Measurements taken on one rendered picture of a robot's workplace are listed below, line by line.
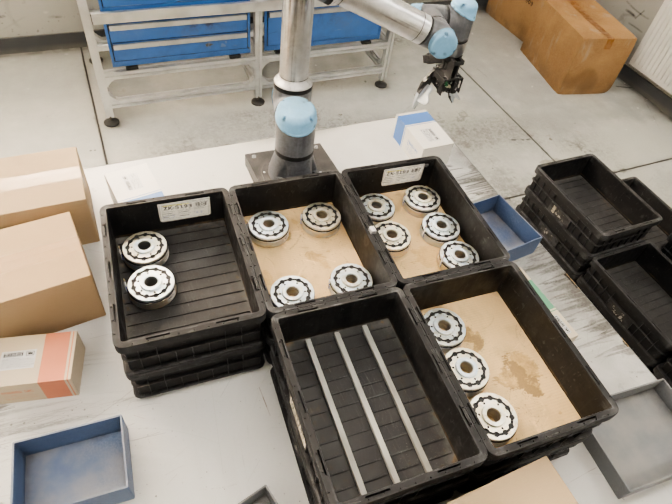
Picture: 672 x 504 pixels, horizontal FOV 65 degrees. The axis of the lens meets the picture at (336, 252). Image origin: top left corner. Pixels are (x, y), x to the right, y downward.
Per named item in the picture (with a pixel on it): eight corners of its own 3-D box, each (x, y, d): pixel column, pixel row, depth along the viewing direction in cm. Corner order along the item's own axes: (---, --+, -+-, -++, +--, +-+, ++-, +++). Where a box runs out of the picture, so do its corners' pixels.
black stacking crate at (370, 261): (230, 220, 141) (228, 188, 133) (334, 202, 150) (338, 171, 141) (268, 344, 118) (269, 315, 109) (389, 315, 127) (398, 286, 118)
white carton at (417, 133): (391, 135, 192) (396, 114, 186) (419, 130, 196) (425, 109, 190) (417, 170, 181) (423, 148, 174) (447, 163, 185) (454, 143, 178)
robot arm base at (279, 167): (261, 163, 167) (261, 136, 160) (305, 155, 173) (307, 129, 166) (278, 192, 158) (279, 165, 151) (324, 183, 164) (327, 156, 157)
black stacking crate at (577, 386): (391, 315, 126) (400, 287, 118) (496, 290, 135) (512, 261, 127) (472, 479, 103) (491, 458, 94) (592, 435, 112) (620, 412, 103)
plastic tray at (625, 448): (652, 387, 134) (663, 377, 130) (710, 464, 122) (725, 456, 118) (565, 414, 126) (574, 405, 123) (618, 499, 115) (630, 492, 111)
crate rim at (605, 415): (398, 291, 119) (400, 285, 117) (509, 265, 128) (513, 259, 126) (487, 463, 96) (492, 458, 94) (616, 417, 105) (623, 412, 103)
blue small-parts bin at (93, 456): (128, 427, 113) (121, 413, 108) (135, 498, 104) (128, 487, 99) (24, 455, 107) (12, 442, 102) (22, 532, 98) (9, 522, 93)
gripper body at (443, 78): (438, 97, 164) (449, 61, 155) (425, 82, 169) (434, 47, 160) (459, 94, 166) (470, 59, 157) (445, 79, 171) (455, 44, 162)
